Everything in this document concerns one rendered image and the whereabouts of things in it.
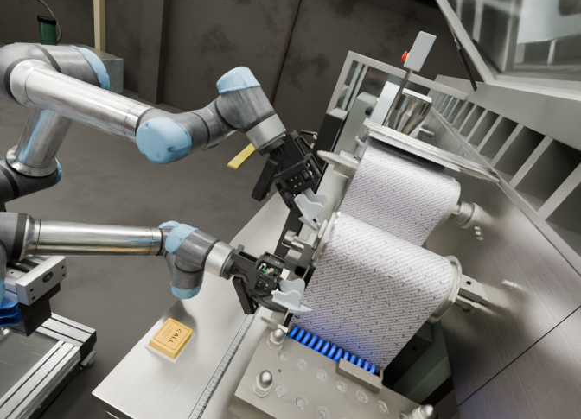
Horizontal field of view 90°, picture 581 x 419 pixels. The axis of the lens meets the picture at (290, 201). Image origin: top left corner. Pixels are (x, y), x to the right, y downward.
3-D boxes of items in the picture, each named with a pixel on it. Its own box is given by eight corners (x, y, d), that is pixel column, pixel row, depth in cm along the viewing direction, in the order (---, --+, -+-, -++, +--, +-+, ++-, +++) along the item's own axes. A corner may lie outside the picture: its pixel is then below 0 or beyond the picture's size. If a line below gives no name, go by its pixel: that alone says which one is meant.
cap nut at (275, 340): (270, 332, 65) (275, 319, 62) (284, 339, 64) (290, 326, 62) (263, 345, 61) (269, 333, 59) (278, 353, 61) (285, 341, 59)
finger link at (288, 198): (301, 219, 60) (279, 181, 58) (295, 221, 61) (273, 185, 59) (308, 210, 64) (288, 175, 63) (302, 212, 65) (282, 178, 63)
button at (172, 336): (168, 322, 73) (169, 316, 72) (192, 335, 72) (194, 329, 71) (148, 345, 67) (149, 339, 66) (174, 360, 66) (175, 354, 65)
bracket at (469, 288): (450, 276, 61) (456, 269, 60) (477, 288, 60) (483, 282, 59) (455, 292, 56) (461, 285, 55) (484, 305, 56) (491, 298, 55)
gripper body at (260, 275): (277, 282, 60) (226, 257, 61) (266, 308, 64) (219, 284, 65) (289, 260, 66) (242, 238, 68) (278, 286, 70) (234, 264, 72)
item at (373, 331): (289, 322, 69) (316, 268, 60) (382, 370, 66) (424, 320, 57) (289, 324, 69) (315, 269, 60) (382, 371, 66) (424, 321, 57)
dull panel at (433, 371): (392, 159, 265) (405, 135, 253) (396, 161, 265) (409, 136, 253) (393, 408, 72) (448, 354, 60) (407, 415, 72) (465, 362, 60)
